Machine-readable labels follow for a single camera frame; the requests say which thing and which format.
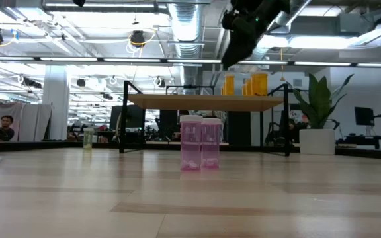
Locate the smooth silver ventilation duct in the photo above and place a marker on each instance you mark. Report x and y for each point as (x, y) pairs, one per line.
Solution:
(298, 6)

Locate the white hanging cloth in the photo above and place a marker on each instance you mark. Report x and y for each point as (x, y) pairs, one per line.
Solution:
(35, 122)

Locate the corrugated silver ventilation duct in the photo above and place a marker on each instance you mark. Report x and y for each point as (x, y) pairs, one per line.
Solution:
(184, 26)

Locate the white pillar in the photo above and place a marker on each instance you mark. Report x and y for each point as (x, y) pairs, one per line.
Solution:
(56, 105)

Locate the black monitor on arm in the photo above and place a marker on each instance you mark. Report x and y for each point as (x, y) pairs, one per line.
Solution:
(363, 115)

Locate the person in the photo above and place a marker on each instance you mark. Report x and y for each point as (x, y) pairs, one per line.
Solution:
(7, 127)
(291, 125)

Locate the green plant in white pot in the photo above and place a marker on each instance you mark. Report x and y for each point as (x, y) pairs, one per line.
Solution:
(317, 142)

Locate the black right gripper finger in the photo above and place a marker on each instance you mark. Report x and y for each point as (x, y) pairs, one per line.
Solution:
(248, 48)
(233, 49)

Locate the small pink pill bottle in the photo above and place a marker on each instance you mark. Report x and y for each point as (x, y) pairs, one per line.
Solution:
(211, 142)
(190, 142)

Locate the wooden shelf with black legs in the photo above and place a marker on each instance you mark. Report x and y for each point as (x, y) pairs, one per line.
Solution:
(194, 102)

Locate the black desk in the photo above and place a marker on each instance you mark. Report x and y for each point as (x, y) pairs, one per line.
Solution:
(362, 139)

